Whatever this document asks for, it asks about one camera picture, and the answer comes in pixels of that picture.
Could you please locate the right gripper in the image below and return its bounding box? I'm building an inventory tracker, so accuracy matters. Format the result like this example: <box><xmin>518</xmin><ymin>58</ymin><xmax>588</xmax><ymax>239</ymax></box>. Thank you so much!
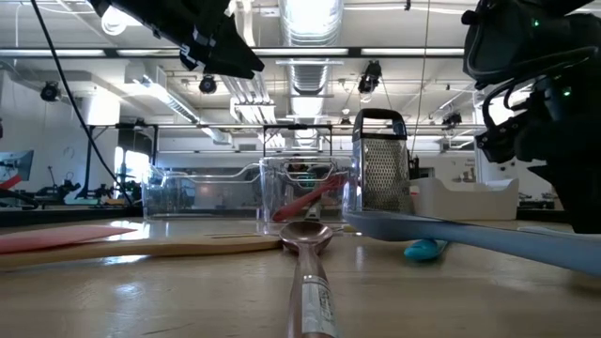
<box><xmin>474</xmin><ymin>84</ymin><xmax>601</xmax><ymax>235</ymax></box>

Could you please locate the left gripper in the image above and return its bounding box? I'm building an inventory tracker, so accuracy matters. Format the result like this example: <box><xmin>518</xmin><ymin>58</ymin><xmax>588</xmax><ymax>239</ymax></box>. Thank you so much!
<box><xmin>88</xmin><ymin>0</ymin><xmax>266</xmax><ymax>80</ymax></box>

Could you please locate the tall clear plastic bin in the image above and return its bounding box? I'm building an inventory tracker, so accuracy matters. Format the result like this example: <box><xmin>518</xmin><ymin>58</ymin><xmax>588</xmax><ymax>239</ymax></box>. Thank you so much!
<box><xmin>257</xmin><ymin>156</ymin><xmax>354</xmax><ymax>224</ymax></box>

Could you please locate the red slotted spoon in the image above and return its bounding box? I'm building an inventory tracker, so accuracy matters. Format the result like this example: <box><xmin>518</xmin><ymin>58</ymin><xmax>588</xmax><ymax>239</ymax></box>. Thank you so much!
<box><xmin>271</xmin><ymin>174</ymin><xmax>347</xmax><ymax>223</ymax></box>

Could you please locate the cyan silicone spatula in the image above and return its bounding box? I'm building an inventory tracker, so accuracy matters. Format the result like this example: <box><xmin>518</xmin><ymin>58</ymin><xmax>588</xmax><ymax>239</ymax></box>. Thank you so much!
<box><xmin>403</xmin><ymin>238</ymin><xmax>451</xmax><ymax>263</ymax></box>

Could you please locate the grey-blue silicone spoon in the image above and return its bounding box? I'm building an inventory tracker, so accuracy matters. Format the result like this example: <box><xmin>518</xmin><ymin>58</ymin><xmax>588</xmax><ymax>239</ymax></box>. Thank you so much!
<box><xmin>341</xmin><ymin>209</ymin><xmax>601</xmax><ymax>278</ymax></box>

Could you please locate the light wooden slotted spatula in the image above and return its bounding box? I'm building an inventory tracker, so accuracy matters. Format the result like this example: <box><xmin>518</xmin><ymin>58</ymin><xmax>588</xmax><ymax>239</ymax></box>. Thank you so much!
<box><xmin>0</xmin><ymin>230</ymin><xmax>284</xmax><ymax>272</ymax></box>

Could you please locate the pink silicone spatula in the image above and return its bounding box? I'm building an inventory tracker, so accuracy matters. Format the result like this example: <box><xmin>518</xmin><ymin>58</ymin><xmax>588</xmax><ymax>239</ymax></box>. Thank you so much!
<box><xmin>0</xmin><ymin>223</ymin><xmax>138</xmax><ymax>255</ymax></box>

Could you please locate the black ceiling spotlight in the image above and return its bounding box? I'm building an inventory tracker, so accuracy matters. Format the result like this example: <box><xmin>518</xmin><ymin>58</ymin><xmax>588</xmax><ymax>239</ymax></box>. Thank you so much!
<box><xmin>440</xmin><ymin>111</ymin><xmax>464</xmax><ymax>128</ymax></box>
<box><xmin>198</xmin><ymin>74</ymin><xmax>218</xmax><ymax>95</ymax></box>
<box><xmin>39</xmin><ymin>81</ymin><xmax>61</xmax><ymax>102</ymax></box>
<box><xmin>357</xmin><ymin>59</ymin><xmax>383</xmax><ymax>95</ymax></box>

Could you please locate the white pillar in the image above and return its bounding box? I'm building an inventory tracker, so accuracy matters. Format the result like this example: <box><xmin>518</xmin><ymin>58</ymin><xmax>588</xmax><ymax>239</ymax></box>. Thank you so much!
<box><xmin>476</xmin><ymin>159</ymin><xmax>534</xmax><ymax>185</ymax></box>

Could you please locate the white plastic bin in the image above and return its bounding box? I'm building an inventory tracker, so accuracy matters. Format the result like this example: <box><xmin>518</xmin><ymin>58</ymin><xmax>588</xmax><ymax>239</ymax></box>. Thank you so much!
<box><xmin>407</xmin><ymin>177</ymin><xmax>521</xmax><ymax>222</ymax></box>

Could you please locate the wide clear plastic bin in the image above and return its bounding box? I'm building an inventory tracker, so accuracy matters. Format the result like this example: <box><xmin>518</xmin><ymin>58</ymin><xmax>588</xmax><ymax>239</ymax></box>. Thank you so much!
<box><xmin>142</xmin><ymin>162</ymin><xmax>263</xmax><ymax>221</ymax></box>

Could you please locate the steel box grater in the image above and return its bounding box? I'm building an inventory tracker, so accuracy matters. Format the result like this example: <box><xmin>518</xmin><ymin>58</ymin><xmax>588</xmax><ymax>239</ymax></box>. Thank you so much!
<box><xmin>351</xmin><ymin>108</ymin><xmax>415</xmax><ymax>215</ymax></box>

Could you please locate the copper metal spoon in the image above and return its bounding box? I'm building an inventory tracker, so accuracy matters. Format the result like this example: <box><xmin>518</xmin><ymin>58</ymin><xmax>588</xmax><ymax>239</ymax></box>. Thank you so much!
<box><xmin>278</xmin><ymin>220</ymin><xmax>340</xmax><ymax>338</ymax></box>

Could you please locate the small monitor screen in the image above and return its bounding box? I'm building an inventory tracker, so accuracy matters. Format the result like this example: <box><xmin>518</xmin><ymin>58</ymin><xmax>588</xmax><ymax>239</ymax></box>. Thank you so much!
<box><xmin>0</xmin><ymin>149</ymin><xmax>35</xmax><ymax>183</ymax></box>

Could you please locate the silver ventilation duct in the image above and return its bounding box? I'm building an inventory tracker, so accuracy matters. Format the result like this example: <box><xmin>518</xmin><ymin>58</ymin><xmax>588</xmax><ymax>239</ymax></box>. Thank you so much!
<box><xmin>279</xmin><ymin>0</ymin><xmax>345</xmax><ymax>95</ymax></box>

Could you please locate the white rectangular air duct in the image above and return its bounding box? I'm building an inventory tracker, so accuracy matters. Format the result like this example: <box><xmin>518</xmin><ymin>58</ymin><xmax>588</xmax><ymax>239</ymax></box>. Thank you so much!
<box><xmin>122</xmin><ymin>63</ymin><xmax>232</xmax><ymax>146</ymax></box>

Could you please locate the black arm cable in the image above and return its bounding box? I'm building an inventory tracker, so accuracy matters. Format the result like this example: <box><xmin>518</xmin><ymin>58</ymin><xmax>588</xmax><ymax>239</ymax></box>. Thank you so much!
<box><xmin>29</xmin><ymin>0</ymin><xmax>135</xmax><ymax>207</ymax></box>

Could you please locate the black gantry frame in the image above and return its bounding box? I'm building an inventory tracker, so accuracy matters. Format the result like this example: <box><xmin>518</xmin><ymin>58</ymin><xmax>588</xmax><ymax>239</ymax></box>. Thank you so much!
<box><xmin>77</xmin><ymin>122</ymin><xmax>335</xmax><ymax>207</ymax></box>

